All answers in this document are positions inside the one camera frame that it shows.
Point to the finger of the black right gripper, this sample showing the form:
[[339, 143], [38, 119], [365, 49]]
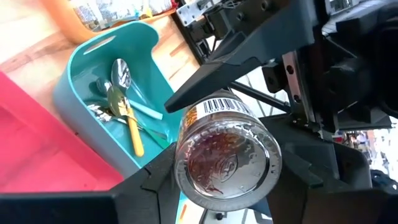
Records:
[[326, 152], [248, 49]]

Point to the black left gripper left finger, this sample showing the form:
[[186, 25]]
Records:
[[93, 208]]

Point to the teal plastic bin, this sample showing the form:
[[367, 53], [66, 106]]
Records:
[[81, 81]]

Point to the pink plastic bin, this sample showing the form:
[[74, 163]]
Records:
[[46, 155]]

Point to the small glass saffron jar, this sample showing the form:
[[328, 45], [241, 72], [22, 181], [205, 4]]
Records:
[[227, 161]]

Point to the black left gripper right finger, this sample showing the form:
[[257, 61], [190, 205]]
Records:
[[326, 205]]

